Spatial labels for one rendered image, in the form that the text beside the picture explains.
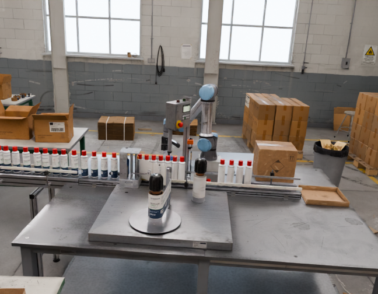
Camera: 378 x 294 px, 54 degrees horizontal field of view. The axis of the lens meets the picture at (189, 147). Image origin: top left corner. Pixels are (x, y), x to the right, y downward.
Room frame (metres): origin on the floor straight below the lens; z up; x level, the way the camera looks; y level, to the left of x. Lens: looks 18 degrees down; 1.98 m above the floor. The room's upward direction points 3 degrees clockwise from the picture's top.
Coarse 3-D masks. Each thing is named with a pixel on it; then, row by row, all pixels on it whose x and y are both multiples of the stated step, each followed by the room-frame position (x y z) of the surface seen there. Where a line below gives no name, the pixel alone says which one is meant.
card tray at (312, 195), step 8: (304, 192) 2.58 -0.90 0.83; (312, 192) 2.59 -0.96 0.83; (320, 192) 2.60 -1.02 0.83; (328, 192) 2.61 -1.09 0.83; (336, 192) 2.61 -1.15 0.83; (304, 200) 2.45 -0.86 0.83; (312, 200) 2.39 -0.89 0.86; (320, 200) 2.39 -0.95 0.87; (328, 200) 2.47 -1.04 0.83; (336, 200) 2.48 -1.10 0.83; (344, 200) 2.46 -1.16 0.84
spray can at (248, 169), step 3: (249, 162) 2.52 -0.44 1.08; (246, 165) 2.55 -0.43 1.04; (249, 165) 2.52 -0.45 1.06; (246, 168) 2.52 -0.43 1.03; (249, 168) 2.51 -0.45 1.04; (252, 168) 2.52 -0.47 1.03; (246, 171) 2.52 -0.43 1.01; (249, 171) 2.51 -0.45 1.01; (246, 174) 2.52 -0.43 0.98; (249, 174) 2.51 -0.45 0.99; (246, 177) 2.52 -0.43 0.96; (249, 177) 2.51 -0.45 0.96; (246, 180) 2.51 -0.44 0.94; (249, 180) 2.51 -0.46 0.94; (246, 183) 2.51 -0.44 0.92; (249, 183) 2.51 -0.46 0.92
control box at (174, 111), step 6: (168, 102) 2.59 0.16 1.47; (174, 102) 2.60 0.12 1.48; (180, 102) 2.61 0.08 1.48; (186, 102) 2.64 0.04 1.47; (168, 108) 2.58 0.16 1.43; (174, 108) 2.55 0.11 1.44; (180, 108) 2.57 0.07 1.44; (168, 114) 2.58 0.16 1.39; (174, 114) 2.54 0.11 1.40; (180, 114) 2.58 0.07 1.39; (168, 120) 2.58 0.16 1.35; (174, 120) 2.54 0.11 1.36; (180, 120) 2.58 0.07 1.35; (186, 120) 2.63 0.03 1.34; (168, 126) 2.58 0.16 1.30; (174, 126) 2.54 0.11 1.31; (186, 126) 2.64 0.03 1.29
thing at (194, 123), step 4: (196, 120) 7.34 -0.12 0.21; (192, 124) 7.00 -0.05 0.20; (196, 124) 7.02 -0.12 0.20; (192, 128) 6.90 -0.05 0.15; (196, 128) 6.90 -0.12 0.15; (172, 132) 6.91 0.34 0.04; (176, 132) 6.91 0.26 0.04; (180, 132) 6.90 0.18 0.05; (192, 132) 6.90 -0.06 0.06; (196, 132) 6.90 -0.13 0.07
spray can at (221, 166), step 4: (220, 160) 2.53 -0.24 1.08; (224, 160) 2.53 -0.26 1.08; (220, 164) 2.52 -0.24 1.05; (224, 164) 2.53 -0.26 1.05; (220, 168) 2.51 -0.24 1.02; (224, 168) 2.52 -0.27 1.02; (220, 172) 2.51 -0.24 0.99; (224, 172) 2.52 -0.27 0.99; (220, 176) 2.51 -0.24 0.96; (224, 176) 2.52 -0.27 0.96; (220, 180) 2.51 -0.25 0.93; (224, 180) 2.53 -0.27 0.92
